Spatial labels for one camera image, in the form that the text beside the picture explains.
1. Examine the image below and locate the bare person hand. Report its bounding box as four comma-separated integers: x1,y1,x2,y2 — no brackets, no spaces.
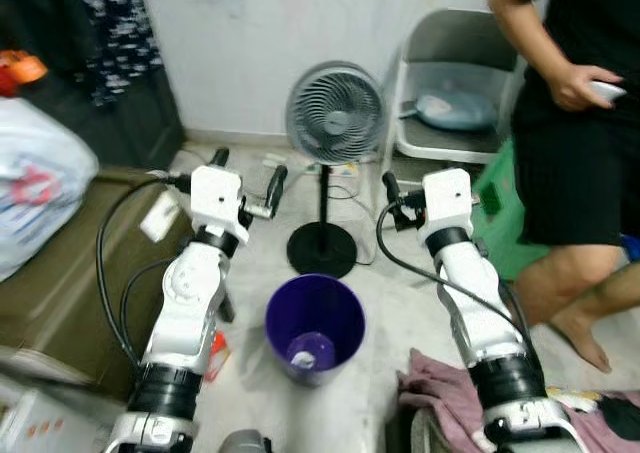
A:
548,63,606,112

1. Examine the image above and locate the white power strip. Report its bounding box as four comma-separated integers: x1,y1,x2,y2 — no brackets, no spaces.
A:
325,161,363,182

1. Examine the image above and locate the white paper tag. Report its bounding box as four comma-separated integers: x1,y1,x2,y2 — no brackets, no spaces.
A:
140,193,181,244

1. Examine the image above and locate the grey standing fan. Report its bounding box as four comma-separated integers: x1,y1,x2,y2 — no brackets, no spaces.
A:
285,61,389,279

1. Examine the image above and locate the green plastic stool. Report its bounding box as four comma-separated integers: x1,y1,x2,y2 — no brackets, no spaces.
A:
470,138,551,282

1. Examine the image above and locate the purple plastic bin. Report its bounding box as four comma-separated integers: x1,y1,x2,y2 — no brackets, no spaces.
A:
265,273,367,387

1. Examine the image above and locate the orange red packet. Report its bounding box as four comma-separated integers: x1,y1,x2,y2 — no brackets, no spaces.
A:
205,331,231,382

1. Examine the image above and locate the white paper scrap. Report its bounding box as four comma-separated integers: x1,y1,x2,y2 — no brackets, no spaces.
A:
293,345,321,366

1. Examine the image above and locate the grey folding chair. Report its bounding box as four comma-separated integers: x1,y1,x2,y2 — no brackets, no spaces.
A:
385,10,531,179

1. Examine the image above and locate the dark floral garment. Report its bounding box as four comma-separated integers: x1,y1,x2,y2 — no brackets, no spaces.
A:
75,0,161,109

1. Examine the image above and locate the person in black clothes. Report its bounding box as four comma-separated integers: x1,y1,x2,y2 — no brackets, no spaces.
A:
488,0,640,374

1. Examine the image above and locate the purple cartoon print blanket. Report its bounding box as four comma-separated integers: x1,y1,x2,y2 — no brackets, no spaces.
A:
398,348,640,453

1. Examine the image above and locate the white printed plastic bag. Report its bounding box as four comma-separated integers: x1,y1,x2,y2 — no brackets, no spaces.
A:
0,98,101,282

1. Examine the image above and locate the brown low table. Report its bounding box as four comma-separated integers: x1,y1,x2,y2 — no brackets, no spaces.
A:
0,168,196,374

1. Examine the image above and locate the small orange object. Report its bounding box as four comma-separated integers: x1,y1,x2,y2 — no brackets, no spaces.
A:
0,51,49,96

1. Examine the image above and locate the white cardboard box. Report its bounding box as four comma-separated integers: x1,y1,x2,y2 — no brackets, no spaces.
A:
0,383,111,453

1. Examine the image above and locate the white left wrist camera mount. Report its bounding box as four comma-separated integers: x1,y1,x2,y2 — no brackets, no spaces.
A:
188,165,251,246

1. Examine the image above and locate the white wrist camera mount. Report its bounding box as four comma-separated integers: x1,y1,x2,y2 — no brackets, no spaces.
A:
188,165,251,246
420,168,479,236

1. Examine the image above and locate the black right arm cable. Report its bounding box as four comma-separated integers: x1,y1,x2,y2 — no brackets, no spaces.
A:
375,205,536,344

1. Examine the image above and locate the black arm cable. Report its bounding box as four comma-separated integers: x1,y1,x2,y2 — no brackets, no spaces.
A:
95,173,191,374
375,205,536,344

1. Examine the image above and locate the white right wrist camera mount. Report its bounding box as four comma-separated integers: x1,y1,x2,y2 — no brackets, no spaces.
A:
420,168,479,236

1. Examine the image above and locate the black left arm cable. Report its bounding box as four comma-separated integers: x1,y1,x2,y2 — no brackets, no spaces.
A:
95,173,191,374

